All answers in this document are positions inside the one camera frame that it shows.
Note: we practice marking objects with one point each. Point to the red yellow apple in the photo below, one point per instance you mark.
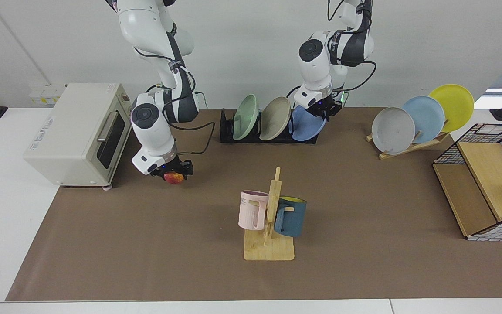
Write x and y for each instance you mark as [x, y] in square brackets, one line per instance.
[174, 178]

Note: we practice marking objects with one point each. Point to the beige plate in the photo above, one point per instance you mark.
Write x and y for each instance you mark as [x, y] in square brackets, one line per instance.
[275, 117]

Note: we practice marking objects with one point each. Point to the black dish rack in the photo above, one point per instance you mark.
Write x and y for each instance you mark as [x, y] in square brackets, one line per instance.
[226, 131]

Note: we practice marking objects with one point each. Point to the grey plate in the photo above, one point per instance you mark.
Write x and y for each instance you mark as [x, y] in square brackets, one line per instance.
[392, 133]

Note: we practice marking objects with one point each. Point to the pale green plate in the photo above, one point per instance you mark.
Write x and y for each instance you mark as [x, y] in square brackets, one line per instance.
[245, 117]

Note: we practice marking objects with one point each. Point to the wooden plate stand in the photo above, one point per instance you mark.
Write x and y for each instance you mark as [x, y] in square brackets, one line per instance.
[403, 150]

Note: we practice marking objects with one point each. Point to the light blue plate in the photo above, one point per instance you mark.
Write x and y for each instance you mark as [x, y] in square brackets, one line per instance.
[427, 117]

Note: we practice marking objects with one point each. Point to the yellow plate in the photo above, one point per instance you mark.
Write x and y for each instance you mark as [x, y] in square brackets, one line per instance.
[456, 104]

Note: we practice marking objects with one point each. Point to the pink cup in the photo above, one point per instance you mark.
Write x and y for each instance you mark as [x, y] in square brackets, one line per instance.
[249, 213]

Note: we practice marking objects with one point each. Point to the brown table cloth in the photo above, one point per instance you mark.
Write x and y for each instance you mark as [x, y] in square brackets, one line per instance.
[146, 244]

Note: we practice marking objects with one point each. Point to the dark blue cup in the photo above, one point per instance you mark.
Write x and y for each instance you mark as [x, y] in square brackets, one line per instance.
[292, 218]

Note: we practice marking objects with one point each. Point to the pale toaster oven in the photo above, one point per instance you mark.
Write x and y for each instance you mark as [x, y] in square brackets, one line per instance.
[59, 148]

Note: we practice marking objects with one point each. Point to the wooden cup stand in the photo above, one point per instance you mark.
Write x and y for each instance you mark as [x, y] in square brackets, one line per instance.
[273, 250]

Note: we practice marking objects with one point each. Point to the white wall socket strip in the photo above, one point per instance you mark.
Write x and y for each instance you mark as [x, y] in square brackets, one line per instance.
[46, 93]

